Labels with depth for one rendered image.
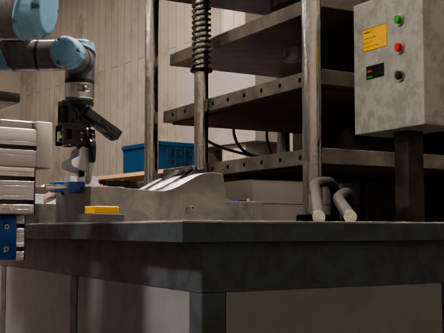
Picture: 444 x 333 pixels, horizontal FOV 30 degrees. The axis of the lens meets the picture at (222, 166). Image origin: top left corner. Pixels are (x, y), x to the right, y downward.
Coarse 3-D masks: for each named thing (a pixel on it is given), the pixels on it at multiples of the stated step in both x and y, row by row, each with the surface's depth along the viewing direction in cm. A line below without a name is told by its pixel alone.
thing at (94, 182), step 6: (78, 180) 211; (84, 180) 208; (96, 180) 209; (48, 186) 204; (54, 186) 205; (60, 186) 206; (66, 186) 206; (72, 186) 206; (78, 186) 206; (84, 186) 207; (66, 192) 207; (72, 192) 206; (78, 192) 206
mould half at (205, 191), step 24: (96, 192) 202; (120, 192) 205; (144, 192) 209; (168, 192) 212; (192, 192) 215; (216, 192) 219; (72, 216) 212; (144, 216) 208; (168, 216) 212; (192, 216) 215; (216, 216) 218; (240, 216) 222
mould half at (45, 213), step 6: (54, 198) 247; (36, 204) 225; (42, 204) 225; (48, 204) 227; (54, 204) 228; (36, 210) 225; (42, 210) 225; (48, 210) 227; (54, 210) 228; (30, 216) 227; (36, 216) 225; (42, 216) 225; (48, 216) 226; (54, 216) 228; (30, 222) 227; (36, 222) 225; (42, 222) 225; (48, 222) 226; (54, 222) 228
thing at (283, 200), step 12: (240, 180) 295; (252, 180) 289; (264, 180) 291; (276, 180) 293; (288, 180) 296; (228, 192) 302; (240, 192) 295; (252, 192) 288; (264, 192) 291; (276, 192) 293; (288, 192) 296; (300, 192) 298; (324, 192) 304; (360, 192) 312; (264, 204) 290; (276, 204) 293; (288, 204) 295; (300, 204) 300; (324, 204) 303; (360, 204) 312; (264, 216) 290; (276, 216) 292; (288, 216) 295; (360, 216) 311
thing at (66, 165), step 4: (72, 152) 211; (76, 152) 212; (72, 156) 211; (76, 156) 212; (68, 160) 211; (64, 164) 211; (68, 164) 211; (64, 168) 211; (68, 168) 211; (72, 168) 212; (76, 172) 212; (80, 172) 212; (84, 172) 212; (80, 176) 212
